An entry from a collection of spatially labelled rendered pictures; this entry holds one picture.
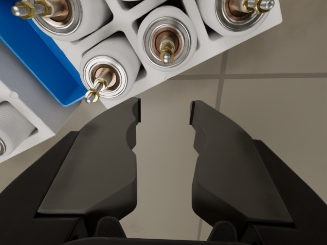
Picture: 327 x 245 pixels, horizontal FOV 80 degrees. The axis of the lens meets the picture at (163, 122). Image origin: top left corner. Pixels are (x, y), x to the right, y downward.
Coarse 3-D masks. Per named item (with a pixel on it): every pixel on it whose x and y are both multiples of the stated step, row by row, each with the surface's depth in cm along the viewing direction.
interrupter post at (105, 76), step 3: (102, 72) 33; (105, 72) 33; (108, 72) 33; (99, 75) 31; (102, 75) 31; (105, 75) 32; (108, 75) 32; (96, 78) 31; (99, 78) 31; (102, 78) 31; (105, 78) 31; (108, 78) 32; (111, 78) 33; (105, 81) 31; (108, 81) 32; (108, 84) 31
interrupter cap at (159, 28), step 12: (156, 24) 29; (168, 24) 29; (180, 24) 29; (144, 36) 30; (156, 36) 30; (180, 36) 30; (144, 48) 31; (156, 48) 31; (180, 48) 31; (156, 60) 32; (180, 60) 32
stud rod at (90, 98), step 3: (96, 84) 30; (99, 84) 30; (96, 87) 29; (99, 87) 29; (99, 90) 29; (87, 96) 26; (90, 96) 26; (93, 96) 27; (87, 99) 26; (90, 99) 26; (93, 99) 27; (87, 102) 26; (90, 102) 26
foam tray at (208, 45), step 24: (120, 0) 36; (144, 0) 34; (168, 0) 43; (192, 0) 34; (120, 24) 36; (264, 24) 35; (72, 48) 38; (216, 48) 38; (144, 72) 44; (168, 72) 40
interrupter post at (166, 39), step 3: (165, 36) 30; (168, 36) 30; (162, 39) 29; (165, 39) 28; (168, 39) 28; (171, 39) 29; (162, 42) 28; (171, 42) 28; (159, 48) 28; (174, 48) 28
